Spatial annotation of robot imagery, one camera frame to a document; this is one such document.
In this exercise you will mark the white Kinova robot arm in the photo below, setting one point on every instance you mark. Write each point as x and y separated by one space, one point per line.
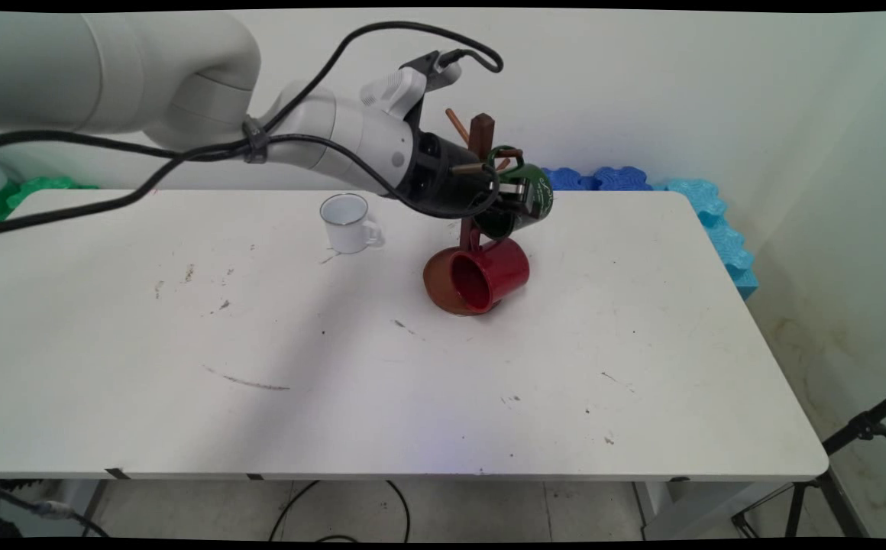
69 69

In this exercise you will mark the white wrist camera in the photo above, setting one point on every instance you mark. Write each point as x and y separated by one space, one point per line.
393 88

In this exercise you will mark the black tripod stand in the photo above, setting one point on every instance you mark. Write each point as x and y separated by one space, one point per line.
855 435

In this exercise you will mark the white enamel mug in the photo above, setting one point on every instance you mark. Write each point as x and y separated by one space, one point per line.
347 229

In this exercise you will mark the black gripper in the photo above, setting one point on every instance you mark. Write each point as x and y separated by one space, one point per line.
435 172

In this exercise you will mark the green foam mat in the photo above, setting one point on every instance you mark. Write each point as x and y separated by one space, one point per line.
38 191

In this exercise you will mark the light blue foam mat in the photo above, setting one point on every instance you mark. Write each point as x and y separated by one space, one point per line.
722 229

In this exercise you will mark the red ceramic mug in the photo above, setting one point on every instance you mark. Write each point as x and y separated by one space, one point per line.
500 267

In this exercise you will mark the white table leg frame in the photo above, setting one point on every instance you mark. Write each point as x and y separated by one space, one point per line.
687 508

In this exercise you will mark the dark green ceramic mug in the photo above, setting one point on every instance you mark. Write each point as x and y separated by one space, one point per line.
538 191

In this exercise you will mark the wooden mug tree stand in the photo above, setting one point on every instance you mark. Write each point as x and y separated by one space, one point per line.
481 130

